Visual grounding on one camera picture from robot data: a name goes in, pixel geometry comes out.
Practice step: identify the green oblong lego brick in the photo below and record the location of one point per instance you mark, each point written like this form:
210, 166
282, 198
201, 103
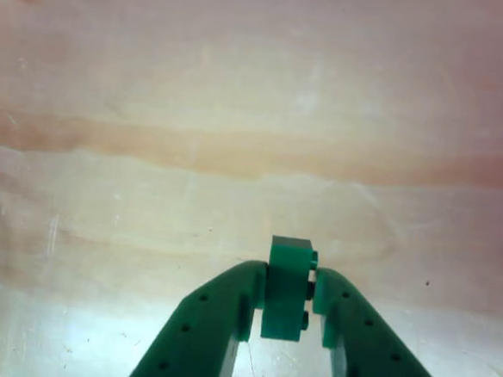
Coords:
285, 286

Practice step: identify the white plastic bin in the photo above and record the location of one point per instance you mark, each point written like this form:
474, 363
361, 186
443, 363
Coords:
198, 85

